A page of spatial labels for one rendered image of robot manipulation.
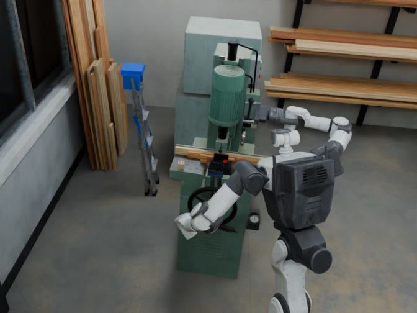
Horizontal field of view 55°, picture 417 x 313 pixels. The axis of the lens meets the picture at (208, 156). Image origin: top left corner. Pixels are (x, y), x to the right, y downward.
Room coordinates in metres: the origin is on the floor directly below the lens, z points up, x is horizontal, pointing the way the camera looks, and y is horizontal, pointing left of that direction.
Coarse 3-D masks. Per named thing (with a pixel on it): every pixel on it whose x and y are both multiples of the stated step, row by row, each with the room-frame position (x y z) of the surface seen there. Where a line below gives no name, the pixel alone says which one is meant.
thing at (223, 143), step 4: (228, 132) 2.15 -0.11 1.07; (228, 136) 2.14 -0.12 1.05; (216, 140) 2.04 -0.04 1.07; (220, 140) 2.05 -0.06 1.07; (224, 140) 2.05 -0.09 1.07; (216, 144) 2.03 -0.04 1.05; (220, 144) 2.03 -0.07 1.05; (224, 144) 2.03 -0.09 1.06; (216, 148) 2.03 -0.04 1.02; (224, 148) 2.03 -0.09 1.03
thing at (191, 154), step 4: (188, 152) 2.09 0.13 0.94; (192, 152) 2.09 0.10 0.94; (196, 152) 2.09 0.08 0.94; (200, 152) 2.10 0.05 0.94; (188, 156) 2.09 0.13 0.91; (192, 156) 2.08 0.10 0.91; (196, 156) 2.08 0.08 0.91; (232, 156) 2.08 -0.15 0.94; (252, 160) 2.05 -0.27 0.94; (256, 160) 2.06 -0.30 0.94; (256, 164) 2.05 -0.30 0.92
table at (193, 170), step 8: (176, 160) 2.04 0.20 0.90; (184, 160) 2.05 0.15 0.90; (192, 160) 2.06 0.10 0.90; (176, 168) 1.96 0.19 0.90; (184, 168) 1.96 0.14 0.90; (192, 168) 1.97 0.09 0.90; (200, 168) 1.98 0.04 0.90; (176, 176) 1.93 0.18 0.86; (184, 176) 1.93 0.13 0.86; (192, 176) 1.93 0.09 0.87; (200, 176) 1.92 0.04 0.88; (208, 192) 1.82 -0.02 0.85; (216, 192) 1.82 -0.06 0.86
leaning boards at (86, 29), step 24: (72, 0) 3.11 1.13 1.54; (96, 0) 3.70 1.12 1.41; (72, 24) 3.07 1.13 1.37; (96, 24) 3.71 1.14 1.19; (72, 48) 3.02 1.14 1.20; (96, 48) 3.51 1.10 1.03; (96, 72) 3.08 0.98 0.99; (96, 96) 3.05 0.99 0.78; (120, 96) 3.62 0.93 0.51; (96, 120) 3.06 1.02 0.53; (120, 120) 3.40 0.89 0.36; (96, 144) 3.10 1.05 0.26; (120, 144) 3.31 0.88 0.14
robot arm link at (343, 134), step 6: (336, 120) 1.84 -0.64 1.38; (342, 120) 1.84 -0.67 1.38; (342, 126) 1.80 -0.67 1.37; (348, 126) 1.81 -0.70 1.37; (336, 132) 1.76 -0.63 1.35; (342, 132) 1.76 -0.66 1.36; (348, 132) 1.77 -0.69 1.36; (330, 138) 1.72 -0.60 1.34; (336, 138) 1.70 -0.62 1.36; (342, 138) 1.70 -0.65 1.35; (348, 138) 1.74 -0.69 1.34; (342, 144) 1.66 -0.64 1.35
